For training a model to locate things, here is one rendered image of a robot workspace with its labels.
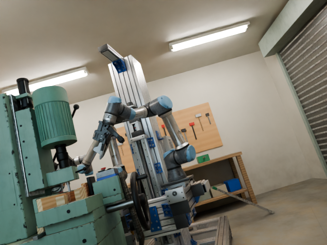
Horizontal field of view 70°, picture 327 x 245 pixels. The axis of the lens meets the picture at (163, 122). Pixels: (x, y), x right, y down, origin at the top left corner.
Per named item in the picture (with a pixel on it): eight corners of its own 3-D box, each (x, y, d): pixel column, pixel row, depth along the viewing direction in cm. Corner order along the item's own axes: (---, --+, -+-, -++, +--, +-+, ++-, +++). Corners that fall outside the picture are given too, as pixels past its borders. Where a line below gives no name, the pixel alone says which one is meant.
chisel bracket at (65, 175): (75, 182, 117) (71, 166, 119) (47, 190, 117) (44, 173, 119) (80, 181, 125) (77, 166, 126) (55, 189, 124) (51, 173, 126)
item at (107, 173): (116, 175, 120) (113, 165, 121) (95, 182, 119) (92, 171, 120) (121, 174, 132) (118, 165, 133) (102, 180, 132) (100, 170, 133)
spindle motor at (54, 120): (69, 138, 116) (57, 81, 122) (34, 148, 116) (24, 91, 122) (82, 142, 133) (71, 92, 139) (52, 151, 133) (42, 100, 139)
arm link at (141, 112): (144, 105, 191) (99, 114, 151) (154, 100, 185) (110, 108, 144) (150, 118, 191) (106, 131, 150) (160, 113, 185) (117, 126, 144)
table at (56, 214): (111, 206, 93) (107, 191, 95) (36, 229, 93) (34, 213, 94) (135, 191, 153) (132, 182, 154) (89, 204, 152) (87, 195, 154)
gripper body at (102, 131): (96, 141, 137) (101, 121, 139) (110, 145, 136) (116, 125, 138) (91, 140, 129) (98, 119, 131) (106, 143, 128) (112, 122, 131)
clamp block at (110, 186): (121, 193, 116) (117, 175, 118) (95, 201, 116) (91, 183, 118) (127, 190, 131) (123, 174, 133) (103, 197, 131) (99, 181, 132)
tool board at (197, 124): (223, 145, 450) (208, 101, 467) (122, 174, 444) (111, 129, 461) (223, 145, 455) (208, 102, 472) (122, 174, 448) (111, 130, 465)
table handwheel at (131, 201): (153, 208, 135) (154, 242, 106) (119, 218, 135) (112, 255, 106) (138, 162, 130) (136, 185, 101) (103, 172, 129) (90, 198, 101)
